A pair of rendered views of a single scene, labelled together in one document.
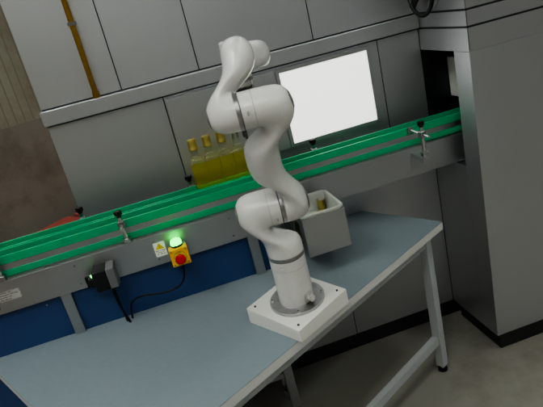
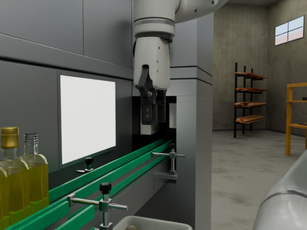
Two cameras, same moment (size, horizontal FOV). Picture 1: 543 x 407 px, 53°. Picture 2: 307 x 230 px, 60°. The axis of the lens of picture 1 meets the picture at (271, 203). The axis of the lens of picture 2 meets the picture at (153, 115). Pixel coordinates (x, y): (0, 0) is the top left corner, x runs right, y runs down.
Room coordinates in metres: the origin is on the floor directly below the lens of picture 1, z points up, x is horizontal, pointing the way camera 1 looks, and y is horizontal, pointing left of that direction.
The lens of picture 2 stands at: (1.60, 0.49, 1.39)
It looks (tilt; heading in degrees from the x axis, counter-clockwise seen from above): 3 degrees down; 299
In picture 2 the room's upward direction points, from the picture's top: straight up
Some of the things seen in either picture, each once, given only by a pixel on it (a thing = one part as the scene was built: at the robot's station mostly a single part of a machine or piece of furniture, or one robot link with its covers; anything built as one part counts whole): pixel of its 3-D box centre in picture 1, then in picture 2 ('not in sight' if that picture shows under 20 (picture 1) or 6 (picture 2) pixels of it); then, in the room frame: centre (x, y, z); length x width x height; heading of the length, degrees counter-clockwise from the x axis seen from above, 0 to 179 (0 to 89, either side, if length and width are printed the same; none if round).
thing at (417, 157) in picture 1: (421, 146); (167, 166); (2.16, -0.66, 1.07); 0.17 x 0.05 x 0.23; 9
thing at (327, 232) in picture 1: (315, 221); not in sight; (2.00, -0.15, 0.92); 0.27 x 0.17 x 0.15; 9
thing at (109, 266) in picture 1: (106, 276); not in sight; (1.86, 0.66, 0.96); 0.08 x 0.08 x 0.08; 9
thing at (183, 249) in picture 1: (179, 254); not in sight; (1.91, 0.39, 0.96); 0.07 x 0.07 x 0.07; 9
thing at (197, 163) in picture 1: (202, 180); not in sight; (2.13, 0.25, 1.16); 0.06 x 0.06 x 0.21; 9
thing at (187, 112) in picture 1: (278, 111); (50, 120); (2.33, -0.12, 1.32); 0.90 x 0.03 x 0.34; 99
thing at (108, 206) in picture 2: not in sight; (97, 206); (2.05, -0.03, 1.12); 0.17 x 0.03 x 0.12; 9
